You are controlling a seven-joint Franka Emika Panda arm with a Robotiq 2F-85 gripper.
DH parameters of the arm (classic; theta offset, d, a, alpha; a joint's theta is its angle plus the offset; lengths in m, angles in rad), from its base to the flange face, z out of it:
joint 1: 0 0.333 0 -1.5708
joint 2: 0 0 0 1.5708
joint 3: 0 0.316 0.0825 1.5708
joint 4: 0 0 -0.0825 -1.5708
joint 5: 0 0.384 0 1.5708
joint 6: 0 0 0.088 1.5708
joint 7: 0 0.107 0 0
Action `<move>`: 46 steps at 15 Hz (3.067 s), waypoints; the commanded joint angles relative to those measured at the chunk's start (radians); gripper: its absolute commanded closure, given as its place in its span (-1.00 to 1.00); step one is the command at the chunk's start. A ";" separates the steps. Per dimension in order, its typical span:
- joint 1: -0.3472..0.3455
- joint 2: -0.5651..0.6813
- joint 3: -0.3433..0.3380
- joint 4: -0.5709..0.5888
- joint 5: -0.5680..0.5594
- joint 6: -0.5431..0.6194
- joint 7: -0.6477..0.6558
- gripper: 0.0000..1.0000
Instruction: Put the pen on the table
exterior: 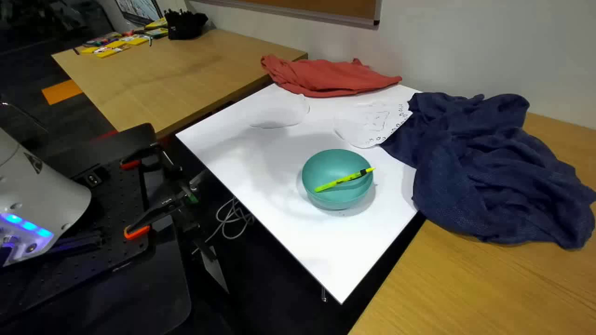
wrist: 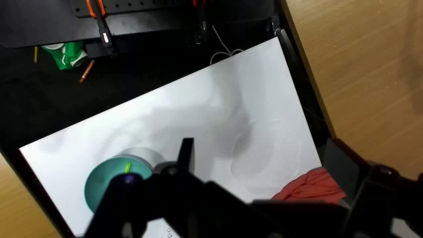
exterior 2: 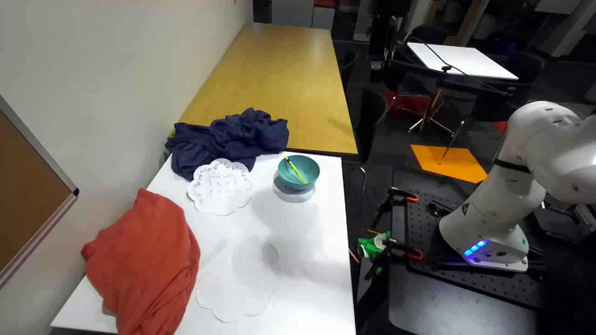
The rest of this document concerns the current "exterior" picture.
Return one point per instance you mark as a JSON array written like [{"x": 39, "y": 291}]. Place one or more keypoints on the red orange cloth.
[{"x": 322, "y": 79}]

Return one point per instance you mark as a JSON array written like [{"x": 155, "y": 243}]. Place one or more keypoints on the white paper doily near bowl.
[{"x": 371, "y": 124}]

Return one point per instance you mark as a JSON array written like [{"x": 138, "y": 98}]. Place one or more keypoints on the orange handled clamp rear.
[{"x": 147, "y": 159}]

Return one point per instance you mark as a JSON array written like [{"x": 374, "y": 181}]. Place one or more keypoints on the yellow green pen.
[{"x": 343, "y": 180}]

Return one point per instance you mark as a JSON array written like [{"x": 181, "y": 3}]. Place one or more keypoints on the orange handled clamp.
[
  {"x": 147, "y": 159},
  {"x": 143, "y": 222}
]

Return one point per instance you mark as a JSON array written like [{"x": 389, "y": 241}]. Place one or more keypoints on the orange handled clamp front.
[{"x": 143, "y": 222}]

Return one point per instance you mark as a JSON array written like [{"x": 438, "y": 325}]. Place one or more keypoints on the green clamp piece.
[{"x": 190, "y": 198}]

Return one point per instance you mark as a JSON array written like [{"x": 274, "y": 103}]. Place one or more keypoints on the black bag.
[{"x": 184, "y": 25}]

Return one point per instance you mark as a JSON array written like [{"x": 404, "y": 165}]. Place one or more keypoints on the yellow markers pile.
[{"x": 114, "y": 44}]

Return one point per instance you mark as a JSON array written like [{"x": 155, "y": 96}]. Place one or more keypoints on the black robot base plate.
[{"x": 93, "y": 278}]

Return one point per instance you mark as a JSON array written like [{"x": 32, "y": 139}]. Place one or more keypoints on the orange floor marker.
[{"x": 60, "y": 92}]

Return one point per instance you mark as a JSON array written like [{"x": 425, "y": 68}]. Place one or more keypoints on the teal bowl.
[{"x": 328, "y": 166}]

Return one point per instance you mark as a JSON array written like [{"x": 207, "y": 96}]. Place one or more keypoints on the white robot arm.
[{"x": 37, "y": 204}]

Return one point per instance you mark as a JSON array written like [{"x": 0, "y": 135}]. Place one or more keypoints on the navy blue cloth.
[{"x": 479, "y": 174}]

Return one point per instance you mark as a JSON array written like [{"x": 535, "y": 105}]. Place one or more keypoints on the white table board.
[{"x": 257, "y": 148}]

